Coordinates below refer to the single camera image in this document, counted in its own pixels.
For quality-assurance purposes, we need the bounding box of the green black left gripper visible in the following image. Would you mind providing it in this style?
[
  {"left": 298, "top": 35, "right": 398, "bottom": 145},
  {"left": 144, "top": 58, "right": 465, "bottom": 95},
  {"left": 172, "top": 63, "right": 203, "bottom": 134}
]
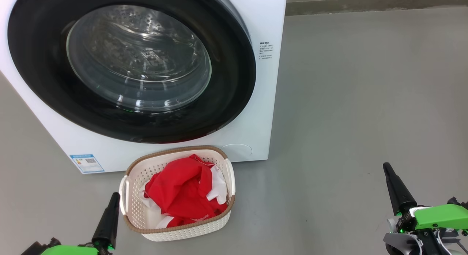
[{"left": 21, "top": 192, "right": 121, "bottom": 255}]

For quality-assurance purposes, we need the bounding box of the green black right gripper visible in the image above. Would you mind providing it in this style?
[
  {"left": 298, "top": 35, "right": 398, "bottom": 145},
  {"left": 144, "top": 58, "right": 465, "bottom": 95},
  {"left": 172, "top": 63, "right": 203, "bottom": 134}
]
[{"left": 383, "top": 162, "right": 468, "bottom": 255}]

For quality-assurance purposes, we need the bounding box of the red and white garment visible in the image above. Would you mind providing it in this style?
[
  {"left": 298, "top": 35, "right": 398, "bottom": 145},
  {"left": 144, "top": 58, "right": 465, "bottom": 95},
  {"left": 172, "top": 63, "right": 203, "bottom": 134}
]
[{"left": 141, "top": 154, "right": 229, "bottom": 229}]

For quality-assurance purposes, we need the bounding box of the black round glass washer door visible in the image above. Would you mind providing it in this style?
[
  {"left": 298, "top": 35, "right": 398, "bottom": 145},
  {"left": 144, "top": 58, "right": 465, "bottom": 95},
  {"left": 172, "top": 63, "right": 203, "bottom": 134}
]
[{"left": 7, "top": 0, "right": 257, "bottom": 144}]

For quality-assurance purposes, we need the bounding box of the white front-load washing machine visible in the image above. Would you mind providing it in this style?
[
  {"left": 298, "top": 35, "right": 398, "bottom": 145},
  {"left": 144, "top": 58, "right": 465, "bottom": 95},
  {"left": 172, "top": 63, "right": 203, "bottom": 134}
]
[{"left": 0, "top": 0, "right": 288, "bottom": 174}]

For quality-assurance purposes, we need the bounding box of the cream laundry basket brown rim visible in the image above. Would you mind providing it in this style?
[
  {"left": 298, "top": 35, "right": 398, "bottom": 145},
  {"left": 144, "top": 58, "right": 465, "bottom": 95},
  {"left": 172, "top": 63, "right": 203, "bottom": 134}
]
[{"left": 119, "top": 145, "right": 236, "bottom": 242}]

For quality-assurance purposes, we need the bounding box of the blue energy label sticker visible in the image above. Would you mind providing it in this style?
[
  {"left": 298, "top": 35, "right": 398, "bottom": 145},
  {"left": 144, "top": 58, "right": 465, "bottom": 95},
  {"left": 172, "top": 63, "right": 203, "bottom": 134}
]
[{"left": 69, "top": 154, "right": 105, "bottom": 174}]

